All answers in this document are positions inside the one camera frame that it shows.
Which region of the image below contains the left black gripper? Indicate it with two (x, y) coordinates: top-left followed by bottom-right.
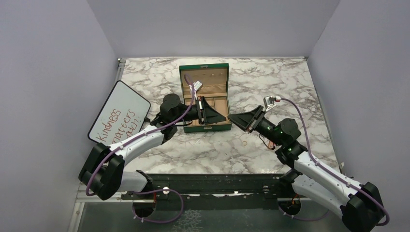
(172, 96), (226, 126)

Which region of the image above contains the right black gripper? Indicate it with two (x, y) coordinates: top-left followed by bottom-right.
(228, 105), (283, 146)

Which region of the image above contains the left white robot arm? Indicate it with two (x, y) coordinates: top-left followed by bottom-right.
(79, 94), (226, 200)

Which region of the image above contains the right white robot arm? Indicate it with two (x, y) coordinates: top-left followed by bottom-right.
(228, 106), (389, 232)

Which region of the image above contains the green jewelry box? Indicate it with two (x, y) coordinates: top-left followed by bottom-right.
(179, 63), (232, 133)

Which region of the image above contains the orange highlighter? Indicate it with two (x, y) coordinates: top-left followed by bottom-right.
(268, 141), (276, 150)

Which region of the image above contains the white dry-erase board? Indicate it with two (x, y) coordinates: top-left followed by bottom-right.
(88, 81), (151, 145)

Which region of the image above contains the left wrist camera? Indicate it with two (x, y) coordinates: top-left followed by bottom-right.
(193, 81), (203, 92)

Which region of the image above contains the black mounting rail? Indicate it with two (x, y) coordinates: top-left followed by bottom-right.
(121, 174), (301, 215)

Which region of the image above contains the aluminium frame rail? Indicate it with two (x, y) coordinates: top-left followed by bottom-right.
(68, 185), (159, 232)

